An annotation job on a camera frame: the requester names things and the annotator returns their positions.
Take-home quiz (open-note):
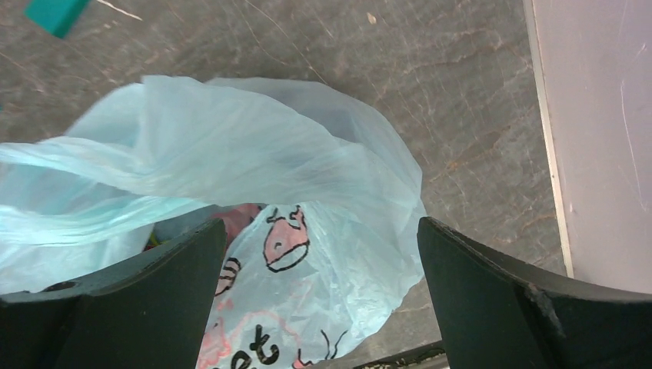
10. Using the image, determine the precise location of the red fake apple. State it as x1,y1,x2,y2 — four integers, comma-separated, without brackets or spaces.
211,204,261,245

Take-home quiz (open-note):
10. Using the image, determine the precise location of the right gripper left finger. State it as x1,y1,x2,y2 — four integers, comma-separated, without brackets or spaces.
1,219,226,368

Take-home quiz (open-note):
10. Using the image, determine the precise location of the teal long block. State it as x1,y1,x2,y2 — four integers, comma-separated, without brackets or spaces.
25,0,89,38

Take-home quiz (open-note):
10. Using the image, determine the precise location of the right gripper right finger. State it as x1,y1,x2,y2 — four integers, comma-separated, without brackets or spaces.
417,218,651,368

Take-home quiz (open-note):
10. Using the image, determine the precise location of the light blue plastic bag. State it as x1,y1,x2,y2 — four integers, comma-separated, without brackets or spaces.
1,75,425,368

